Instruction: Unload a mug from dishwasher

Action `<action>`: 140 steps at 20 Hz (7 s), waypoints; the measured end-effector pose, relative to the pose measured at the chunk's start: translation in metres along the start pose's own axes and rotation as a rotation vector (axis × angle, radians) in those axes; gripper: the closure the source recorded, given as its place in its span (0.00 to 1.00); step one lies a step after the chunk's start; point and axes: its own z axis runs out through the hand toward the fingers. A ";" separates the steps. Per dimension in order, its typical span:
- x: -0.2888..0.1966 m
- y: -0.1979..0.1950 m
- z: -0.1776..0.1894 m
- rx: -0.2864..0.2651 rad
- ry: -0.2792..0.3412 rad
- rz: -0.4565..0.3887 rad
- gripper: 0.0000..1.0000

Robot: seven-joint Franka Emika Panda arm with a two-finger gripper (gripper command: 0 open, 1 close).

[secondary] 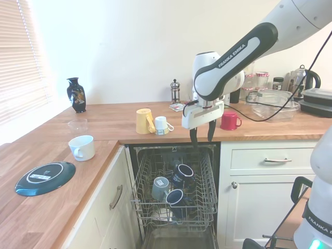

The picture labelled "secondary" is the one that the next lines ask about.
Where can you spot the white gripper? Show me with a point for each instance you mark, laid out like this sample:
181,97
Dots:
202,115

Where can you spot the navy mug with white rim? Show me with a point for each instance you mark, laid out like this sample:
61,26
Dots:
176,201

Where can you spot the red mug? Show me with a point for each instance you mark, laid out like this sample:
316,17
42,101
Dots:
229,121

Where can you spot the navy mug with white print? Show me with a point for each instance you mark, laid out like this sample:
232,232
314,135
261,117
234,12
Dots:
183,176

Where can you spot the yellow mug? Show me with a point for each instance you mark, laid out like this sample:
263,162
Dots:
142,122

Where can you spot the grey mug with label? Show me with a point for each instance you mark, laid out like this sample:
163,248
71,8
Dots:
158,189

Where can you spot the built-in dishwasher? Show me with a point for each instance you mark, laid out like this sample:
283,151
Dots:
133,160

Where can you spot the red and white card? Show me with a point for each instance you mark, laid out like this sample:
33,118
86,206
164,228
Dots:
177,106

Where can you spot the small white cup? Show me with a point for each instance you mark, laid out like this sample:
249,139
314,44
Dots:
161,125

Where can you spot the black shaker bottle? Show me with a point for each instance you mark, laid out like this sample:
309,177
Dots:
234,96

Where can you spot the glass French press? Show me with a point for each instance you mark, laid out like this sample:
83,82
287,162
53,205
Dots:
175,90

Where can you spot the white drawer front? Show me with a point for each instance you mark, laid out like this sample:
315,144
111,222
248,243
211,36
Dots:
249,160

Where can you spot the jar with red gingham lid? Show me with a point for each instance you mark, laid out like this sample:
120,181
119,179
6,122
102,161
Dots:
246,94
249,81
262,81

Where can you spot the clear glass baking dish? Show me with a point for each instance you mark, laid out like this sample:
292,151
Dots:
275,103

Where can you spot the white dish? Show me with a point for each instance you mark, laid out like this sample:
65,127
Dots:
160,213

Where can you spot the coffee jar with dark lid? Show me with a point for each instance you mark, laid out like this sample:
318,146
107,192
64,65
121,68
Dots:
278,83

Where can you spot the white cabinet door with knob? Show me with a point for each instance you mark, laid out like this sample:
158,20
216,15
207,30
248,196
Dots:
259,215

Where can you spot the black metal stand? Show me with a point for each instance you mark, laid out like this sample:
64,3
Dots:
295,192

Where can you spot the black food container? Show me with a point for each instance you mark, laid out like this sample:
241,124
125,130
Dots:
317,95
315,108

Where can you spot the wide white cup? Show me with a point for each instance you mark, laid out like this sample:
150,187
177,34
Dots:
82,147

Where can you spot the cream cabinet door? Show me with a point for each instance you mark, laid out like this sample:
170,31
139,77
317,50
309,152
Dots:
103,223

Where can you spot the black decorated vase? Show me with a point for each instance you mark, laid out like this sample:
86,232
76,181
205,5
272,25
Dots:
75,94

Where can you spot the dark teal plate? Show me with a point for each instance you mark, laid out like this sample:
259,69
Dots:
45,177

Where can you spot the white window blind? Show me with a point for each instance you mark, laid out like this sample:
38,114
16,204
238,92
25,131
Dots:
18,62

